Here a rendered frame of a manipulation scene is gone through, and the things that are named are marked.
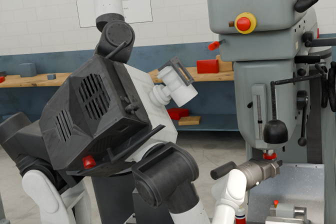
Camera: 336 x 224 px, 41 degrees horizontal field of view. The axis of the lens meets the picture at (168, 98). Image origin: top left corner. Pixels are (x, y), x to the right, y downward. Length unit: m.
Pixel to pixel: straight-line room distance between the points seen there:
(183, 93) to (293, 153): 0.93
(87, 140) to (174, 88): 0.28
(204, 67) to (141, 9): 1.40
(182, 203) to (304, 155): 0.97
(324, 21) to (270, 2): 4.45
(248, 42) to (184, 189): 0.53
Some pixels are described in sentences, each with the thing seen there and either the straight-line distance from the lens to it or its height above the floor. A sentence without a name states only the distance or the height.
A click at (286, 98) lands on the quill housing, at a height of 1.49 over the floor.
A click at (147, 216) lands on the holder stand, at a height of 1.01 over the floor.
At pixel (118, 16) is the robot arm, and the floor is 1.82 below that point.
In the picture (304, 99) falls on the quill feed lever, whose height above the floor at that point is 1.47.
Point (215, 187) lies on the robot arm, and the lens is 1.52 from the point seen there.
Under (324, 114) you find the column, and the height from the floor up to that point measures 1.31.
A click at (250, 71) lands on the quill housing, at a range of 1.50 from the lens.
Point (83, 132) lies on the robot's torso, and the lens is 1.15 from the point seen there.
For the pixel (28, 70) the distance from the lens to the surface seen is 7.15.
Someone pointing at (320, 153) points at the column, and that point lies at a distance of 2.03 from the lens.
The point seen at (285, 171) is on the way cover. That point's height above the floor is 1.05.
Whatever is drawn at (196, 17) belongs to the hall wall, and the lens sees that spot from 6.06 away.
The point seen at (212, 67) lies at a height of 0.95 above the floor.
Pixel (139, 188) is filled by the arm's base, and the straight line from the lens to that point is 1.17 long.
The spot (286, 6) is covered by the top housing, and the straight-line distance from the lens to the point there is 1.34.
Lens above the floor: 1.86
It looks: 13 degrees down
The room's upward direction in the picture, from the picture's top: 7 degrees counter-clockwise
